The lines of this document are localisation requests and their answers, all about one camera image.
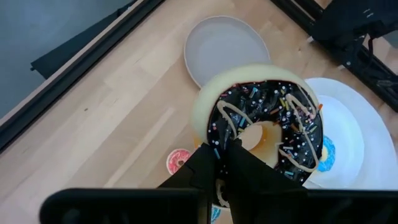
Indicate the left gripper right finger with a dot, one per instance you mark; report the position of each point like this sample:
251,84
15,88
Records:
248,174

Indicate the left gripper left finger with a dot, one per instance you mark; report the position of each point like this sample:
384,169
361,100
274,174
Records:
199,171

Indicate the large chocolate-glazed donut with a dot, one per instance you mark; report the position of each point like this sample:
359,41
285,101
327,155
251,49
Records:
267,99

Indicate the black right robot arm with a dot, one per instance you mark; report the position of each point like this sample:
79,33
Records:
348,21

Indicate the small pink-glazed donut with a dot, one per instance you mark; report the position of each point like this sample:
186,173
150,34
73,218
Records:
175,160

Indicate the large blue-glazed donut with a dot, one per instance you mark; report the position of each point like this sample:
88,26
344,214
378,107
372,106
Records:
329,155

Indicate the white round plate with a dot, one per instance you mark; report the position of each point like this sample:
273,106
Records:
345,140

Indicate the grey round plate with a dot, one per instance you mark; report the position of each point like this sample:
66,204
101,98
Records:
224,49

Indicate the white woven round placemat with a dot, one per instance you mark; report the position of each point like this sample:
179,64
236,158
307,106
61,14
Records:
379,149

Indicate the black floor frame bar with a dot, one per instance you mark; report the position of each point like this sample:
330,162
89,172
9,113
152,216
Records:
71,53

